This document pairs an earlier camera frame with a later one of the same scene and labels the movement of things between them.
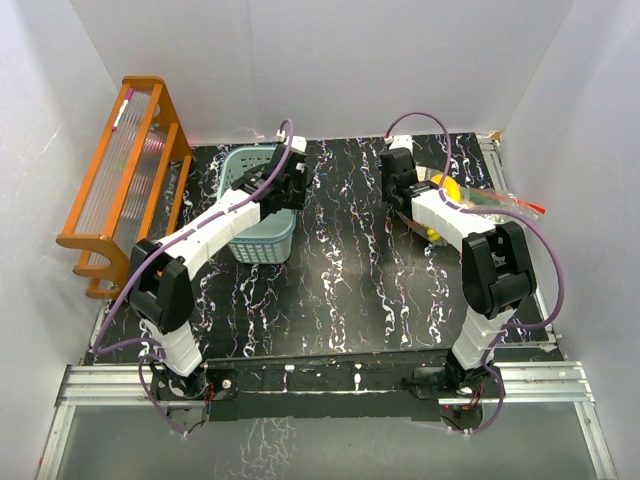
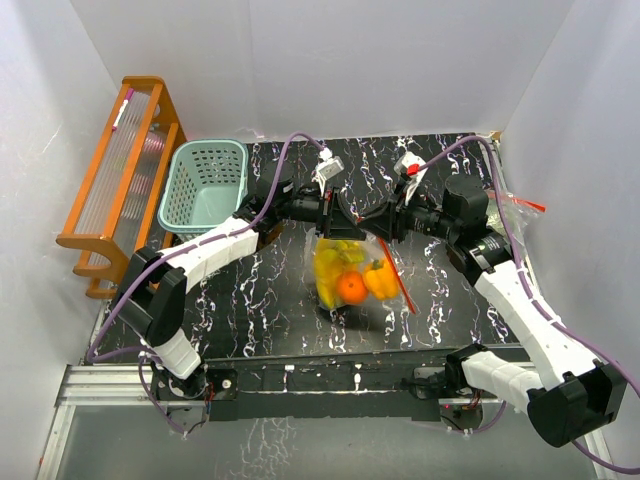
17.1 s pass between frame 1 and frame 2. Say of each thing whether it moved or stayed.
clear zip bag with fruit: moved
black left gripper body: moved
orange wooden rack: stayed
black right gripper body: moved
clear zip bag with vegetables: stayed
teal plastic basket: moved
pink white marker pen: stayed
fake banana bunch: moved
